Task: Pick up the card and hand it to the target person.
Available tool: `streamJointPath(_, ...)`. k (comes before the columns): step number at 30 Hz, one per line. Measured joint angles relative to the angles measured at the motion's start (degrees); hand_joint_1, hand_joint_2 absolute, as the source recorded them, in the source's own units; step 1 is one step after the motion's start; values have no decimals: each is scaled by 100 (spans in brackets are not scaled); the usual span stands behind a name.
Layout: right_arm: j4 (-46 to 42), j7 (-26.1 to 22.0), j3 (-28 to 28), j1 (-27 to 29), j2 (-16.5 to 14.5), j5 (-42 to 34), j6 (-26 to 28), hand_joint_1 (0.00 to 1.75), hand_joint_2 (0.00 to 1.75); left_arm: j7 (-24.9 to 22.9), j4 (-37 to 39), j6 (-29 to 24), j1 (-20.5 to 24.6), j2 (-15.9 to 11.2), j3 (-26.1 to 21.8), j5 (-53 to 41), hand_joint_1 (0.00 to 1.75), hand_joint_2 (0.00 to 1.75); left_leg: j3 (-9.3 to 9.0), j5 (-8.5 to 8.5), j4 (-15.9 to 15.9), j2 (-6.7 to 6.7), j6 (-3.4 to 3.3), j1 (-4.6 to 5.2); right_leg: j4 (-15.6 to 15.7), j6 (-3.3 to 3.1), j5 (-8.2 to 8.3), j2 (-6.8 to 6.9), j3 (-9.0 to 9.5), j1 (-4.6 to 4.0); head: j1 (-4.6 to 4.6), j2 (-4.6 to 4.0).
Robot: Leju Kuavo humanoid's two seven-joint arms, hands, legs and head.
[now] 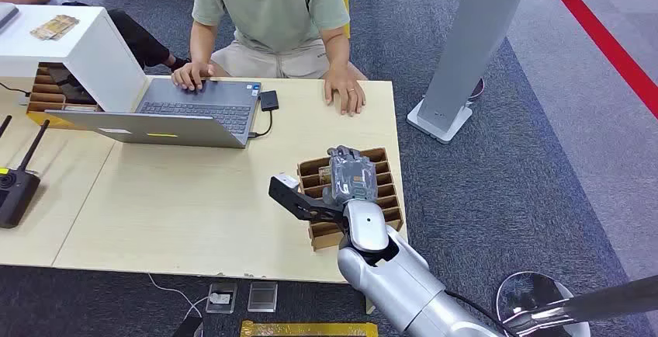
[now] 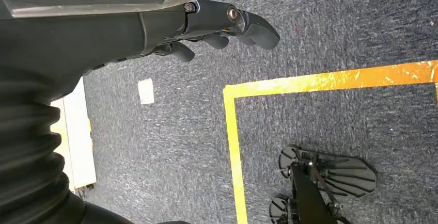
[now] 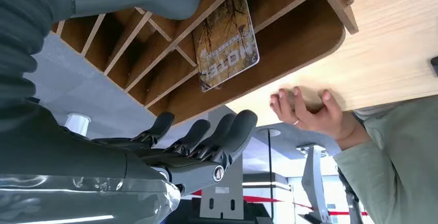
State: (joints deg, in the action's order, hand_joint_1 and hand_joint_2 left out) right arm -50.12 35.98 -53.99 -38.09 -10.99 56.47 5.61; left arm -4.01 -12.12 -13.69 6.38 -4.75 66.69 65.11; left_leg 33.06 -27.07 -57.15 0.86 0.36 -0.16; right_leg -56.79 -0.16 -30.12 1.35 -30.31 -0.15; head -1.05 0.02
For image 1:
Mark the person's right forearm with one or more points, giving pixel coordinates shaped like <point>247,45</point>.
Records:
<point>201,44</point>

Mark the white box cabinet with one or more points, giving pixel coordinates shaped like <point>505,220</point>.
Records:
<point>97,57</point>

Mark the black router with antennas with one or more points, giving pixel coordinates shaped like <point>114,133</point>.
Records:
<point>15,190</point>

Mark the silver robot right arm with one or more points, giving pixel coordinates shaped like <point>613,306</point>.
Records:
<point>406,283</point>

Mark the floor socket with white plug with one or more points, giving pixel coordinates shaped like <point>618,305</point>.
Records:
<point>222,297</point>

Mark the wooden slotted card organizer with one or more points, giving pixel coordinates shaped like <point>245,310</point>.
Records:
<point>388,196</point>

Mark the wooden table leg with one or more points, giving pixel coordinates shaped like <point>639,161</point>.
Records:
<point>369,305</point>

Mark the grey flat device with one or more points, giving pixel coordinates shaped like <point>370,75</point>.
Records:
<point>6,14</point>

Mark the yellow floor tape strip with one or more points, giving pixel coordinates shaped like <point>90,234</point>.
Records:
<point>308,329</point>

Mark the red barrier belt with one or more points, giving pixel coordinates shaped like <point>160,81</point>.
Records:
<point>601,36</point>

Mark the stack of brown cards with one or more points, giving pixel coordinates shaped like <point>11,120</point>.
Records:
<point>54,27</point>

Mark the closed floor socket plate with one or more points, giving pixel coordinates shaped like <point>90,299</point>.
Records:
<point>262,296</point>

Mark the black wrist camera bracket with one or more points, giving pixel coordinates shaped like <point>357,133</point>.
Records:
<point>303,203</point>

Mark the person's left hand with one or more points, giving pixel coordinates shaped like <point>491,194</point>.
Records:
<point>345,90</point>

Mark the grey open laptop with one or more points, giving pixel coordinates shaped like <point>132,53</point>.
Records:
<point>200,105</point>

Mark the black usb hub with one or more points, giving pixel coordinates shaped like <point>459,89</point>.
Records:
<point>269,100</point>

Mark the black object in organizer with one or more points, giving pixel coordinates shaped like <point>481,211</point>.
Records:
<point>72,87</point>

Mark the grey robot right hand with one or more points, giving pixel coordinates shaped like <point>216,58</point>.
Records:
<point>353,178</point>

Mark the yellow chair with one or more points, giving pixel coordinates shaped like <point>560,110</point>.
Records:
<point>347,21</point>

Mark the person's right hand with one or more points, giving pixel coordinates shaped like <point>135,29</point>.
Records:
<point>191,75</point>

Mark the person's left forearm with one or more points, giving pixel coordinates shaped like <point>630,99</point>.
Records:
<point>338,52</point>

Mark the wooden organizer under cabinet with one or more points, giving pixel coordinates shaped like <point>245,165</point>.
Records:
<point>43,95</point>

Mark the chrome stanchion base with pole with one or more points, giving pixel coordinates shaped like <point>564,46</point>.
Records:
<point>534,301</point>

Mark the grey kiosk stand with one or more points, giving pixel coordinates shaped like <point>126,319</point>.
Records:
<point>473,36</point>

